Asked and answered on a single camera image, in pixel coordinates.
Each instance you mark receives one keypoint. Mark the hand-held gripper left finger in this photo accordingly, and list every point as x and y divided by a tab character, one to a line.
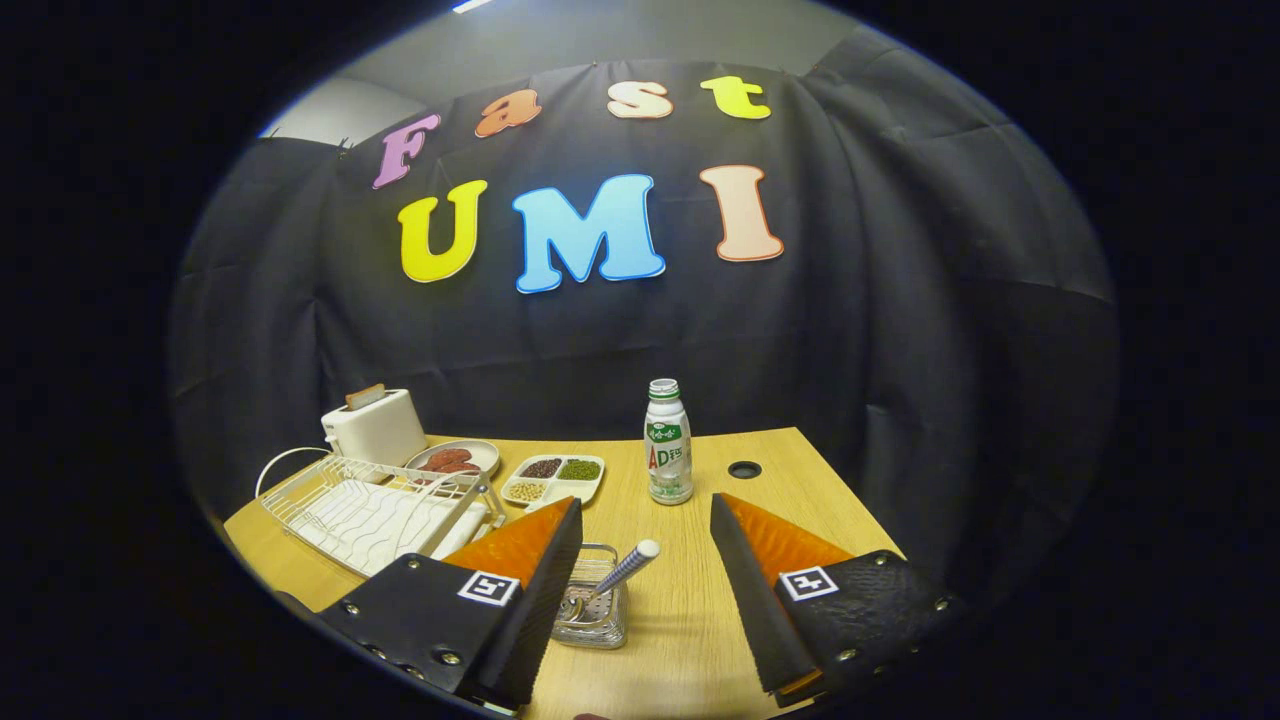
545	610

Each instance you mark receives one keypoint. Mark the red meat slice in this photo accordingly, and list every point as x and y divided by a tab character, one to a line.
445	457
462	467

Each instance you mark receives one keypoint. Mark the black backdrop cloth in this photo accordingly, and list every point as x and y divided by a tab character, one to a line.
850	350

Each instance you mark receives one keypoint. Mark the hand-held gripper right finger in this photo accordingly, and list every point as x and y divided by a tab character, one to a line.
755	600

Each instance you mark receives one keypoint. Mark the dark red beans pile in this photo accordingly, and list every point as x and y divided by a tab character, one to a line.
541	468

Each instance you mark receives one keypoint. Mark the white drain tray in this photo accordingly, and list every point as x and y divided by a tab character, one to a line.
370	525

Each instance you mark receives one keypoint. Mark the white toaster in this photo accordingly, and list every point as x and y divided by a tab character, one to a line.
375	430

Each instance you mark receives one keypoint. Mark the white green drink bottle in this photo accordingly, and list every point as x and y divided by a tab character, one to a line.
668	460

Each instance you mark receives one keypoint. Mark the white divided snack tray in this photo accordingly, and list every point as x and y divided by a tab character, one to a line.
575	491

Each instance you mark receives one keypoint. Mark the green beans pile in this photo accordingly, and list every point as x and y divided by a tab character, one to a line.
579	470

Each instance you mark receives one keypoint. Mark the beige round plate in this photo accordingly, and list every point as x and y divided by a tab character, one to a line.
480	452

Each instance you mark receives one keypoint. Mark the yellow soybeans pile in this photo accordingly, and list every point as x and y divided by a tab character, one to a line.
527	491

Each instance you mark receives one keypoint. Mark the brown toast slice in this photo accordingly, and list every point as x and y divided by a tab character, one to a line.
365	396

